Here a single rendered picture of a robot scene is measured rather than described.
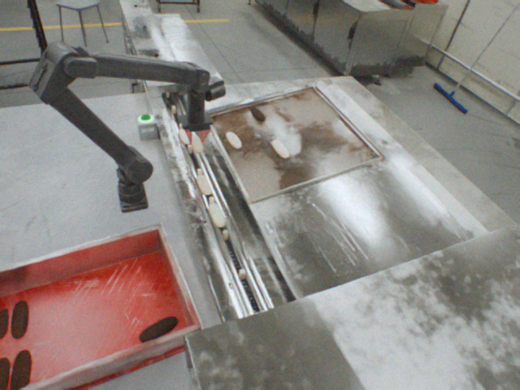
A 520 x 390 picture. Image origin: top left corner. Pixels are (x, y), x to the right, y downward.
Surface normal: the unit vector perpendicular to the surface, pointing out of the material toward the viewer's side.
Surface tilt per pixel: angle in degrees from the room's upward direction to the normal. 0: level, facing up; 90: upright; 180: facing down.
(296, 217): 10
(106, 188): 0
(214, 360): 0
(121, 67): 87
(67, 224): 0
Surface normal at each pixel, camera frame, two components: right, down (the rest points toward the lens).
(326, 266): -0.04, -0.67
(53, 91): 0.69, 0.55
